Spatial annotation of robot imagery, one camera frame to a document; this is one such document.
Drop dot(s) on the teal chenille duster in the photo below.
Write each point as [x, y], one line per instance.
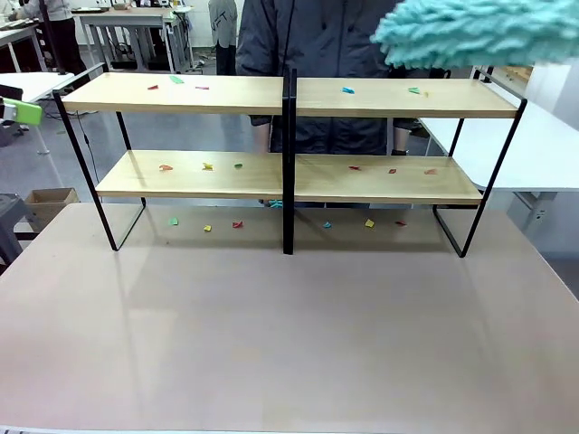
[466, 31]

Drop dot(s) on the white side table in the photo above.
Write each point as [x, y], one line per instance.
[31, 86]
[520, 149]

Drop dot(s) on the black tripod pole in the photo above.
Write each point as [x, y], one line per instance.
[46, 36]

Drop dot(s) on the person in grey top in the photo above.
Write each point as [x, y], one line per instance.
[61, 27]

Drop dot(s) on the cardboard box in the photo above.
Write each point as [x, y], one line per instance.
[50, 203]

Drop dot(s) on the grey stool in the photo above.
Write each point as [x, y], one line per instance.
[11, 226]

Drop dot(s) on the grey metal workbench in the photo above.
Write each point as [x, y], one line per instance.
[131, 22]

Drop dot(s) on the orange paper scrap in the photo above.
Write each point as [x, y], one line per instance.
[165, 167]
[430, 172]

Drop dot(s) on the person in white shirt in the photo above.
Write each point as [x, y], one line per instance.
[224, 27]

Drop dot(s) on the person in dark jacket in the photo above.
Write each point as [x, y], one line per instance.
[325, 40]

